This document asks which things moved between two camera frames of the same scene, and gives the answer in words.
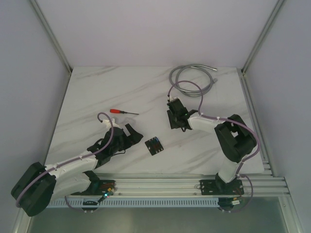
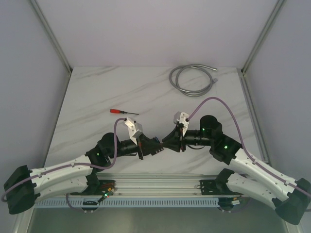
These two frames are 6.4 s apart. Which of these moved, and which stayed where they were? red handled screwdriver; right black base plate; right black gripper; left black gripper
Moved: left black gripper; right black gripper
Stayed: right black base plate; red handled screwdriver
